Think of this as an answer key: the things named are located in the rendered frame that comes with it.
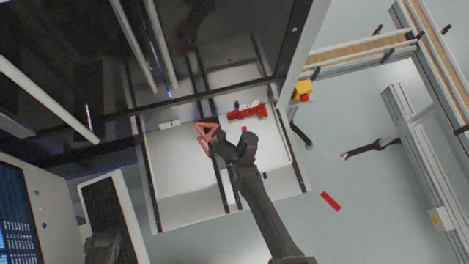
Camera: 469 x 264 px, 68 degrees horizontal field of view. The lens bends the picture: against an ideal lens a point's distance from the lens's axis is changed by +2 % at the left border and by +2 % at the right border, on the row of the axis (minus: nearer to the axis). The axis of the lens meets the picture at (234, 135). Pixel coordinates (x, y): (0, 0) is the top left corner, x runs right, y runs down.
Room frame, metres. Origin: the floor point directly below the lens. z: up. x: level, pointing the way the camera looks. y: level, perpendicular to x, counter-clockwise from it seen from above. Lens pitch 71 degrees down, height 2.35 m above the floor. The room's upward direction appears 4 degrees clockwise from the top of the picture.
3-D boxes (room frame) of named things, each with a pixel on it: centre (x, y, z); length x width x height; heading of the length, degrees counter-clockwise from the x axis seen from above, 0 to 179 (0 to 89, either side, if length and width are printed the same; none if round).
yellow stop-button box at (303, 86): (0.70, -0.28, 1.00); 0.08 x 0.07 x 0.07; 20
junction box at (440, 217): (0.24, -1.12, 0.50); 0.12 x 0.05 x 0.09; 20
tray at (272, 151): (0.50, -0.08, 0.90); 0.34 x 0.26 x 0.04; 20
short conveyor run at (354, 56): (0.93, -0.50, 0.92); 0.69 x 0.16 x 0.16; 110
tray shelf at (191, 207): (0.38, 0.06, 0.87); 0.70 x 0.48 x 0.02; 110
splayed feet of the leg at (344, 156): (0.77, -1.00, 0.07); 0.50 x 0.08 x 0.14; 110
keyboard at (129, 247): (0.07, 0.51, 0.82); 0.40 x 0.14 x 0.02; 27
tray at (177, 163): (0.39, 0.24, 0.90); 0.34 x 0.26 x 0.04; 20
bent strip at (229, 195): (0.25, 0.01, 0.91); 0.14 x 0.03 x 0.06; 20
